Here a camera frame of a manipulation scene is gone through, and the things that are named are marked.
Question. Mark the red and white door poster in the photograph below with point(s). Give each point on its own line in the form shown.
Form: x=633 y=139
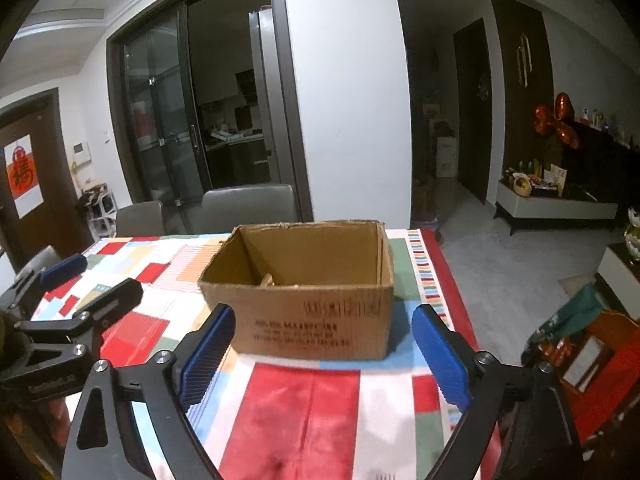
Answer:
x=22 y=175

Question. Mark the low white cabinet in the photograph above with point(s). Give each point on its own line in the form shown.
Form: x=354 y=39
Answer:
x=550 y=207

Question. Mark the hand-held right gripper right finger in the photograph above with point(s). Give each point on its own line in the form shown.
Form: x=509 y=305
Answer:
x=442 y=360

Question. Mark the gold snack packet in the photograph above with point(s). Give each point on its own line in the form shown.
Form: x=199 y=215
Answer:
x=267 y=280

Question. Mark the patchwork printed tablecloth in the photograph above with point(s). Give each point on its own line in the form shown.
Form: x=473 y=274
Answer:
x=310 y=410

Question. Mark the white box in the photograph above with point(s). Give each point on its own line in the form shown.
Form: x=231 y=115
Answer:
x=446 y=157

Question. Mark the glass sliding door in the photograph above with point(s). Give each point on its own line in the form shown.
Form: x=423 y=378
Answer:
x=160 y=110

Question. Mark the red cloth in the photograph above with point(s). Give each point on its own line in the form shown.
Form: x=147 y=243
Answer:
x=615 y=380

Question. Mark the brown wooden door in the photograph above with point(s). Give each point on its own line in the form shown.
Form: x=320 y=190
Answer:
x=50 y=125

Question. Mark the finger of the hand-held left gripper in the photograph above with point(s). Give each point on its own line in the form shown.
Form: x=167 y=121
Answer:
x=65 y=271
x=112 y=302

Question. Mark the white wall intercom panel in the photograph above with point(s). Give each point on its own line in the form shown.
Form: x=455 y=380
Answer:
x=81 y=152

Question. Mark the white rack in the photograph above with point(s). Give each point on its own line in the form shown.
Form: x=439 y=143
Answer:
x=97 y=210

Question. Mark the grey dining chair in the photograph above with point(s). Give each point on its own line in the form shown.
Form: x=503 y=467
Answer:
x=245 y=207
x=140 y=217
x=37 y=260

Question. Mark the dark door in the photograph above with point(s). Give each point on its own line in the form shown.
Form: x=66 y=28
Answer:
x=472 y=110

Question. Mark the brown cardboard box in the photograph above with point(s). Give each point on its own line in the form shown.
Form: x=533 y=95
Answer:
x=300 y=310

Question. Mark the fruit basket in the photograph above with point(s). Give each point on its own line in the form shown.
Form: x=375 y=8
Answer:
x=522 y=184

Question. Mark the wooden chair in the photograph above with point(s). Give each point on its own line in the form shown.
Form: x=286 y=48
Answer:
x=612 y=322

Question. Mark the red foil balloon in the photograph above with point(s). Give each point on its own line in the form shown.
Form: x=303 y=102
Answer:
x=560 y=110

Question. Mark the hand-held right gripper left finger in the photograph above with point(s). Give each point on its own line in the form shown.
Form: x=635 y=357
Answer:
x=207 y=360

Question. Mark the dark sideboard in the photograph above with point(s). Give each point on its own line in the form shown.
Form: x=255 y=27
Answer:
x=600 y=160

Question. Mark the green and white vase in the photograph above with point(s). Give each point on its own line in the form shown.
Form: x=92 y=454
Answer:
x=632 y=237

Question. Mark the green bag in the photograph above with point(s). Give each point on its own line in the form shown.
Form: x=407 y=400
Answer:
x=570 y=315

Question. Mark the white side table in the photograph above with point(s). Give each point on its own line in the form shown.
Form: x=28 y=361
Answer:
x=620 y=270

